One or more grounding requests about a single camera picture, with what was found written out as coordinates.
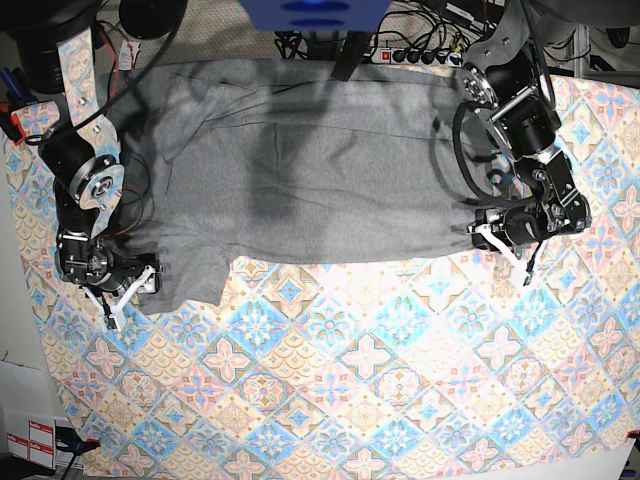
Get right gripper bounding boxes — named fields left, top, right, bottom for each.
left=55, top=234, right=160, bottom=294

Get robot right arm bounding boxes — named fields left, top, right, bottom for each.
left=1, top=1, right=186, bottom=296

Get black orange clamp bottom left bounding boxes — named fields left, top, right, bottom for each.
left=55, top=427, right=100, bottom=457

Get white power strip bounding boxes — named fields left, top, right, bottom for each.
left=370, top=47, right=462, bottom=67

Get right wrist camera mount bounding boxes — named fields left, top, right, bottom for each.
left=81, top=265, right=160, bottom=332

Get red black clamp left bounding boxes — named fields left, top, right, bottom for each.
left=0, top=102, right=26, bottom=145

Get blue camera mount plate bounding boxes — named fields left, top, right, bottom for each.
left=239, top=0, right=391, bottom=32

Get black centre post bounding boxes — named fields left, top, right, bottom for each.
left=331, top=31, right=373, bottom=82

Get blue clamp handle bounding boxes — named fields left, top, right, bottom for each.
left=1, top=67, right=38, bottom=107

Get white cardboard box red labels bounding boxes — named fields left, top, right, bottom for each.
left=1, top=361, right=55, bottom=469

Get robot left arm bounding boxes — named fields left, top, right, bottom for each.
left=452, top=1, right=592, bottom=253

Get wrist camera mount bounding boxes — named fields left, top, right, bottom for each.
left=467, top=223, right=543, bottom=290
left=81, top=265, right=160, bottom=332

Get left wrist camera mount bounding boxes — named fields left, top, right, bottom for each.
left=467, top=223, right=543, bottom=290

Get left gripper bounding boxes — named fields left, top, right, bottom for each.
left=469, top=199, right=590, bottom=250

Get grey T-shirt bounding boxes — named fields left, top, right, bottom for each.
left=108, top=59, right=480, bottom=314

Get patterned colourful tablecloth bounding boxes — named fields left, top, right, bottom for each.
left=1, top=77, right=639, bottom=479

